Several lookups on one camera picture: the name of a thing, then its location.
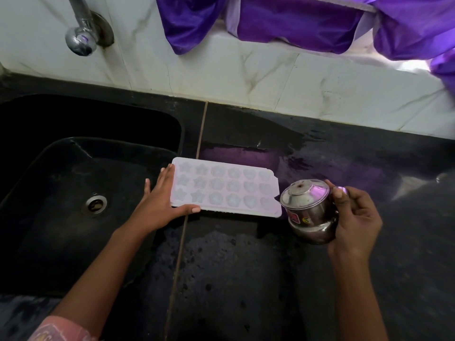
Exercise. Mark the person's left hand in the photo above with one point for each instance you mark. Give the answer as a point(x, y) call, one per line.
point(158, 209)

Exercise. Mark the person's right hand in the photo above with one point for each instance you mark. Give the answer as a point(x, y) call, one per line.
point(359, 223)

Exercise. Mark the small steel pot with lid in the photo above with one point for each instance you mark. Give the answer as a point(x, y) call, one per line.
point(309, 213)

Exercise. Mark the white ice tray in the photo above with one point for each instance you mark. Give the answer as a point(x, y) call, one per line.
point(227, 188)

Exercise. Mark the chrome wall tap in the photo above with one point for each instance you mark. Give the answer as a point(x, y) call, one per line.
point(85, 31)

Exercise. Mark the person's right forearm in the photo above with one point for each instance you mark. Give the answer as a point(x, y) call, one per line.
point(359, 298)

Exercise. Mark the person's left forearm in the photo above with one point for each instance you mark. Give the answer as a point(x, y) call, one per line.
point(92, 277)

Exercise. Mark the steel sink drain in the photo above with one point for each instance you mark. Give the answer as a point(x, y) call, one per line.
point(95, 204)

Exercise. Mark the black sink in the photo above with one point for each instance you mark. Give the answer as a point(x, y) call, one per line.
point(53, 227)

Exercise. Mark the pink floral sleeve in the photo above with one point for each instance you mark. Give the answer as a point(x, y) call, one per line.
point(60, 330)

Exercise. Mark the purple curtain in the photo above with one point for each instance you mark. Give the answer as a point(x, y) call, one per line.
point(302, 21)

